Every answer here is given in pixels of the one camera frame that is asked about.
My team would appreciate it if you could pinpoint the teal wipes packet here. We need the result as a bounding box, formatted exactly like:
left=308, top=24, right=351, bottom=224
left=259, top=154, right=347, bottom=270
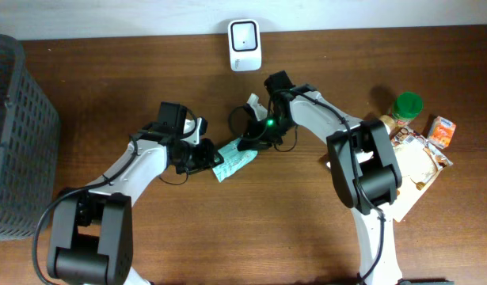
left=212, top=139, right=258, bottom=182

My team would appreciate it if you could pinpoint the white cream tube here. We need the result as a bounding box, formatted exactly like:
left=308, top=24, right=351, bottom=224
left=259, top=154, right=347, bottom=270
left=325, top=113, right=398, bottom=169

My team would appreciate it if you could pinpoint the green round item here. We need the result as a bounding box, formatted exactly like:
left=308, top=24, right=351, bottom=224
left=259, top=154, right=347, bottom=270
left=390, top=92, right=424, bottom=127

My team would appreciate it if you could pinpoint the beige brown snack bag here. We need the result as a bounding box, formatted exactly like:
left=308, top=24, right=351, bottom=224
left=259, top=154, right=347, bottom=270
left=391, top=127, right=453, bottom=222

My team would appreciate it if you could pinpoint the small orange white box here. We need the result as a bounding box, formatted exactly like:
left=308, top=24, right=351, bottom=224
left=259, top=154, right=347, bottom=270
left=427, top=116, right=456, bottom=149

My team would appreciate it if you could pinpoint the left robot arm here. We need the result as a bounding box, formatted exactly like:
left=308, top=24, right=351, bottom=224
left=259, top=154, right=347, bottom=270
left=38, top=102, right=224, bottom=284

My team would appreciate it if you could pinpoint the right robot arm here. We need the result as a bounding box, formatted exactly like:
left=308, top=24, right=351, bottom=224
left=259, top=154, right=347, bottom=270
left=238, top=71, right=403, bottom=284

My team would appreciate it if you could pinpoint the white barcode scanner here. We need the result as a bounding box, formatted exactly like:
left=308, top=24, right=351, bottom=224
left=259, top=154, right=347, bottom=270
left=227, top=19, right=262, bottom=72

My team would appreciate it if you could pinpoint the grey plastic mesh basket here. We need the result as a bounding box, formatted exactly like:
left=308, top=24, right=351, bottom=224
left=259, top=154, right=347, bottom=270
left=0, top=35, right=61, bottom=241

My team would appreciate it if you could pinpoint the right black cable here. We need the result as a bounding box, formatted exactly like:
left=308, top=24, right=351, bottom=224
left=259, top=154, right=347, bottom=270
left=227, top=89, right=386, bottom=285

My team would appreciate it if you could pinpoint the black cable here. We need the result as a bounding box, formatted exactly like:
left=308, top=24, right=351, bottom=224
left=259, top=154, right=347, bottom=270
left=227, top=89, right=386, bottom=285
left=31, top=106, right=200, bottom=285

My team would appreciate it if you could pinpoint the left black cable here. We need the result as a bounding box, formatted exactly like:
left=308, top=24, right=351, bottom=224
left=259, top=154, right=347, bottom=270
left=31, top=106, right=200, bottom=285

